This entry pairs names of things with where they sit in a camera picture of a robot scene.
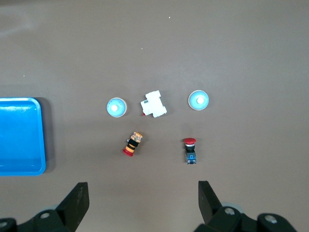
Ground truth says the blue dome bell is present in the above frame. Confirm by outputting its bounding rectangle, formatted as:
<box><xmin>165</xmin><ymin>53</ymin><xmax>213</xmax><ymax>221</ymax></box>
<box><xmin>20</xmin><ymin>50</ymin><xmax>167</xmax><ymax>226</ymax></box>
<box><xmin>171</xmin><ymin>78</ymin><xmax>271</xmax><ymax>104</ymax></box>
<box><xmin>188</xmin><ymin>90</ymin><xmax>210</xmax><ymax>111</ymax></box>
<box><xmin>106</xmin><ymin>97</ymin><xmax>127</xmax><ymax>118</ymax></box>

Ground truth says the white circuit breaker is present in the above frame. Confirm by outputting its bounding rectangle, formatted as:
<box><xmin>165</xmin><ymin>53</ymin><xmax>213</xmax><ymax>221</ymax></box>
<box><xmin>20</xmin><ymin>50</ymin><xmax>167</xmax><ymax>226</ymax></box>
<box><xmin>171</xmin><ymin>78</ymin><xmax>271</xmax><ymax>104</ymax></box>
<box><xmin>140</xmin><ymin>90</ymin><xmax>168</xmax><ymax>118</ymax></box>

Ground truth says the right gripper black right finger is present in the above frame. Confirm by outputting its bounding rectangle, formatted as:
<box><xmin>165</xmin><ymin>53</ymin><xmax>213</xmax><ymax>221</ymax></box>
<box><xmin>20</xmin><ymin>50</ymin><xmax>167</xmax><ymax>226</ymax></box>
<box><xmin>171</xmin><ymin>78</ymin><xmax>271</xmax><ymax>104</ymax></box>
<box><xmin>195</xmin><ymin>181</ymin><xmax>297</xmax><ymax>232</ymax></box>

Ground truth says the orange red push button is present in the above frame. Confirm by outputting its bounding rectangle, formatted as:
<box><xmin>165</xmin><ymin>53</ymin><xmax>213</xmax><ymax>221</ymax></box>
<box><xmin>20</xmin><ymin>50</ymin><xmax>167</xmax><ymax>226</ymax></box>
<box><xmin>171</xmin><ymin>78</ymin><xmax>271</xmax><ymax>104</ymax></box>
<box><xmin>122</xmin><ymin>131</ymin><xmax>143</xmax><ymax>158</ymax></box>

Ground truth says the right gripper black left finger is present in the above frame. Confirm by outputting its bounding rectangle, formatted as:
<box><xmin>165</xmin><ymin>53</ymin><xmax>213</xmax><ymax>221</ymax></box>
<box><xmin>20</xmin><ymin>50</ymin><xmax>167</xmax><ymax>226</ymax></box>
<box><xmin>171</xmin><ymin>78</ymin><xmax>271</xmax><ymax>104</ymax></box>
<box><xmin>0</xmin><ymin>182</ymin><xmax>90</xmax><ymax>232</ymax></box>

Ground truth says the red mushroom button blue base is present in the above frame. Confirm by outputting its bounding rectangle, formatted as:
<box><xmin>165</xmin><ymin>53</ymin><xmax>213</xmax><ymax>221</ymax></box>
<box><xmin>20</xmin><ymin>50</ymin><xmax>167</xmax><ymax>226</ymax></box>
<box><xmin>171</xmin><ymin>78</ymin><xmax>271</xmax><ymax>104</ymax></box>
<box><xmin>183</xmin><ymin>137</ymin><xmax>198</xmax><ymax>165</ymax></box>

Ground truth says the blue plastic tray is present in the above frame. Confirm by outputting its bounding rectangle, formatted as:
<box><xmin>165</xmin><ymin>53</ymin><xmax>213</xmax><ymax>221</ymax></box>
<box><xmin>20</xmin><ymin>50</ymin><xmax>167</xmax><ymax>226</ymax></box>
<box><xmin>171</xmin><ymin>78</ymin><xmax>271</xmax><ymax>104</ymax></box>
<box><xmin>0</xmin><ymin>97</ymin><xmax>46</xmax><ymax>176</ymax></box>

